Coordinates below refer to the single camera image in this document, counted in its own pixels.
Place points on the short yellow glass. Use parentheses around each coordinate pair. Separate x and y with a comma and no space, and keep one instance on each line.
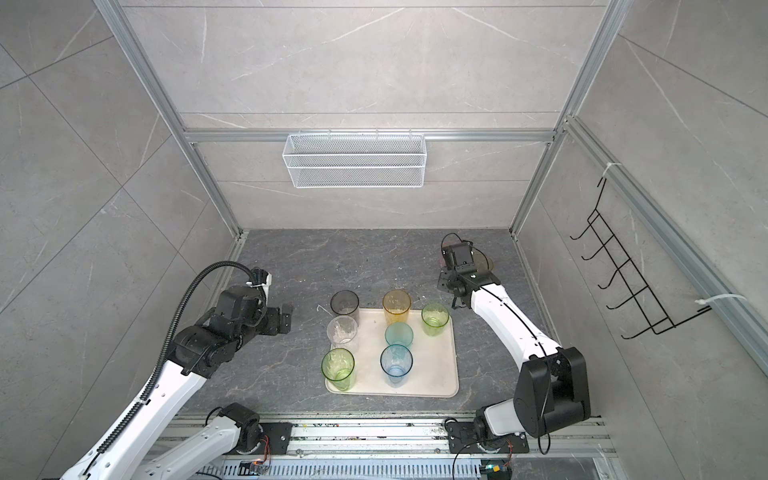
(482,262)

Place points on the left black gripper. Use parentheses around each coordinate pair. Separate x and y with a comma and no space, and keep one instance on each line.
(273,326)

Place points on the aluminium mounting rail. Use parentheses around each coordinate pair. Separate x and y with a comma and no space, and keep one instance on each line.
(420,434)

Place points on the teal textured cup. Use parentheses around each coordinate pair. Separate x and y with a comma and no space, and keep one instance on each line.
(399,333)

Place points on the beige plastic tray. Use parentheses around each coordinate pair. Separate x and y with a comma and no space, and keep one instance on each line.
(434,373)

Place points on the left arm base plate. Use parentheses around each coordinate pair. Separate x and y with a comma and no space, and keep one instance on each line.
(262,438)

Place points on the tall green tumbler glass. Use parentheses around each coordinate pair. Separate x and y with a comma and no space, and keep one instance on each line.
(338,368)

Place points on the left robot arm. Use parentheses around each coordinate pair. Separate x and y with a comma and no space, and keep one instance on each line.
(194,354)

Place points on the blue tumbler glass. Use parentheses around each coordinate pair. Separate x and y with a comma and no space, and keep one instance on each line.
(396,361)

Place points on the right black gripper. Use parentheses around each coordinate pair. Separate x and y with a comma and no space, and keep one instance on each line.
(443,283)

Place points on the black wire hook rack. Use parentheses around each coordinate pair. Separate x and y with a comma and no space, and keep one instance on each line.
(625,271)

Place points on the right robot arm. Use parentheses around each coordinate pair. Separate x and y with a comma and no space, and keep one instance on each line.
(552,390)

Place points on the tall amber tumbler glass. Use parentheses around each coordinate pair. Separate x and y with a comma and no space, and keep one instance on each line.
(396,305)

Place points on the dark grey tumbler glass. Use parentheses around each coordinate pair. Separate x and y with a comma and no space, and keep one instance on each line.
(345,303)

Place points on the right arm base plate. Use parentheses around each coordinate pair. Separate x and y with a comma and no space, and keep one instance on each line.
(463,438)

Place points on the clear tumbler glass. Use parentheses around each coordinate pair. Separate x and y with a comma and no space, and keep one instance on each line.
(342,332)

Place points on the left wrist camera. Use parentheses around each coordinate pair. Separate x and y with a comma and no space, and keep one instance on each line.
(260,278)

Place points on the white wire mesh basket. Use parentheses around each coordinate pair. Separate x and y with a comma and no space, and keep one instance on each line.
(355,160)

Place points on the small green glass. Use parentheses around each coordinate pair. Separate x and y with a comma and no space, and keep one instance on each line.
(435,317)

